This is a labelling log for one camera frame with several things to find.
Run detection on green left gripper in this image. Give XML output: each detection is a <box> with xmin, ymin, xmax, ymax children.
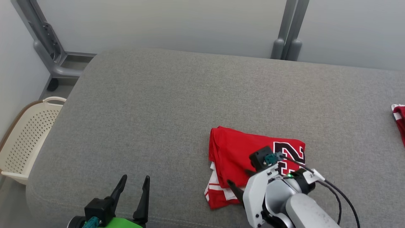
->
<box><xmin>95</xmin><ymin>174</ymin><xmax>151</xmax><ymax>228</ymax></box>

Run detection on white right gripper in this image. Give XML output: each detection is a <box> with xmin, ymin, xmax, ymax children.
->
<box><xmin>227</xmin><ymin>163</ymin><xmax>282</xmax><ymax>228</ymax></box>

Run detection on red and white jersey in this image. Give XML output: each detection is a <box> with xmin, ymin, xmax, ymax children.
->
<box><xmin>204</xmin><ymin>126</ymin><xmax>306</xmax><ymax>210</ymax></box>

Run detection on red Bulls 23 shorts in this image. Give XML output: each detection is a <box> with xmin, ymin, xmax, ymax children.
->
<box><xmin>391</xmin><ymin>104</ymin><xmax>405</xmax><ymax>148</ymax></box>

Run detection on cream perforated laundry basket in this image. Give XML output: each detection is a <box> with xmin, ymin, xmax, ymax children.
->
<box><xmin>0</xmin><ymin>97</ymin><xmax>67</xmax><ymax>186</ymax></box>

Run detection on teal plug left arm cable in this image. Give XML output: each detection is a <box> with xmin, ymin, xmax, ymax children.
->
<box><xmin>82</xmin><ymin>217</ymin><xmax>102</xmax><ymax>228</ymax></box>

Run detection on white cable label tag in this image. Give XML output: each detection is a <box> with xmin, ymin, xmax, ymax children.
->
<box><xmin>302</xmin><ymin>169</ymin><xmax>326</xmax><ymax>183</ymax></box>

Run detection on grey partition foot post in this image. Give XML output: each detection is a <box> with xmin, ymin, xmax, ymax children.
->
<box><xmin>282</xmin><ymin>0</ymin><xmax>310</xmax><ymax>61</ymax></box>
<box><xmin>271</xmin><ymin>0</ymin><xmax>298</xmax><ymax>60</ymax></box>

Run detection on grey metal stand frame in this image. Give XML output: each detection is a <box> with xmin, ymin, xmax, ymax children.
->
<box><xmin>11</xmin><ymin>0</ymin><xmax>97</xmax><ymax>79</ymax></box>

